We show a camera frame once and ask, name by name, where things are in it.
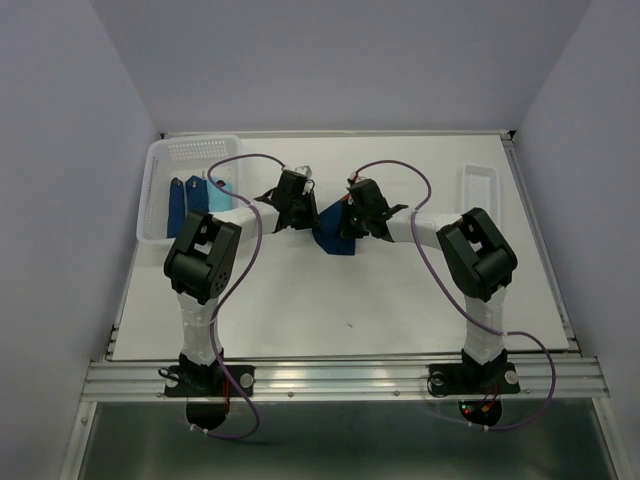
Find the dark blue paper napkin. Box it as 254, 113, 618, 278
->
312, 200, 356, 256

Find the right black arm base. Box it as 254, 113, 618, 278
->
427, 360, 521, 427

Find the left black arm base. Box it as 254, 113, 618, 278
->
157, 362, 260, 439

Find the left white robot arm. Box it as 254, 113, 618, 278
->
159, 166, 319, 397

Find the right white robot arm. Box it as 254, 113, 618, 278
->
340, 177, 518, 396

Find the light blue napkin roll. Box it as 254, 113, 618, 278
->
206, 176, 234, 213

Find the dark blue napkin roll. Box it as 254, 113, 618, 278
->
185, 175, 209, 212
166, 177, 186, 238

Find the white utensil tray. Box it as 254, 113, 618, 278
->
460, 164, 502, 227

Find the white perforated plastic basket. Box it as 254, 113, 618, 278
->
136, 134, 243, 245

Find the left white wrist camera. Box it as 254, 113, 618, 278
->
294, 165, 313, 179

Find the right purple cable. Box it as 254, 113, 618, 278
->
349, 159, 561, 434

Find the aluminium front rail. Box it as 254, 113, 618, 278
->
80, 353, 610, 403

